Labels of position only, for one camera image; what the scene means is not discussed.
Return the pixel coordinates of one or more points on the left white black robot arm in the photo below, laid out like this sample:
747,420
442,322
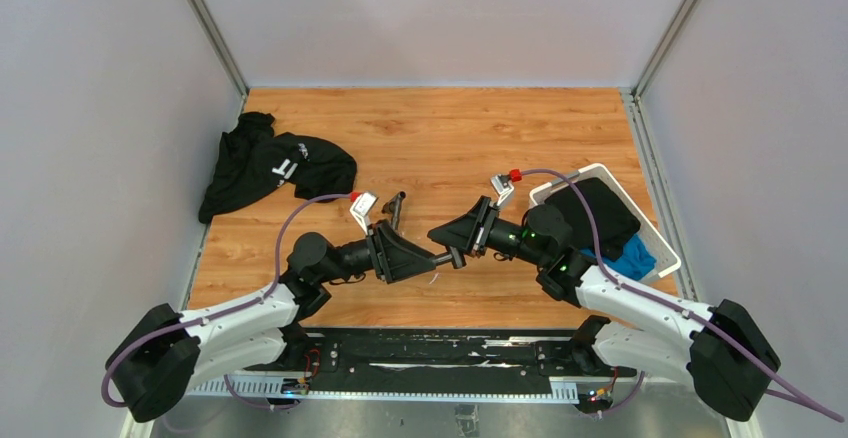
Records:
169,352

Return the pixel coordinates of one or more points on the black cloth with white print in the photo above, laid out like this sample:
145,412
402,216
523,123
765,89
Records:
253,161

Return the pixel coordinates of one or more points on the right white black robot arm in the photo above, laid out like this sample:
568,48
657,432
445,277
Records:
718,351

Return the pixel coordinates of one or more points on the grey faucet with lever handle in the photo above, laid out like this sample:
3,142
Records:
393,208

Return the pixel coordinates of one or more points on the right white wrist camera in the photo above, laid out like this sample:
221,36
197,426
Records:
504,188

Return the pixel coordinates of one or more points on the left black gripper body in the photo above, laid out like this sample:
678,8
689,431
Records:
378,258

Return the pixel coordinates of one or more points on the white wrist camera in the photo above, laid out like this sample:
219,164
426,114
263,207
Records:
504,188
362,204

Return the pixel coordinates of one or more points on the white plastic basket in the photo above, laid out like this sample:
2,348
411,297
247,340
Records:
668,261

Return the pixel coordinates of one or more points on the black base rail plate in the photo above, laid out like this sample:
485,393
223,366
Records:
424,365

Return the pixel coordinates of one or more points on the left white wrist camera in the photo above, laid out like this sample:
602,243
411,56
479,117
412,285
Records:
362,204

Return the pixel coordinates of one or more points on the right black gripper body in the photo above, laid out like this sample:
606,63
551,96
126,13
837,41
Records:
485,230

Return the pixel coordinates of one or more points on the black cloth in basket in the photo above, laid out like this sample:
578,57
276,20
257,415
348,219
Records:
611,216

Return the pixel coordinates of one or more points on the blue cloth in basket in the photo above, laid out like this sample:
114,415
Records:
627,255

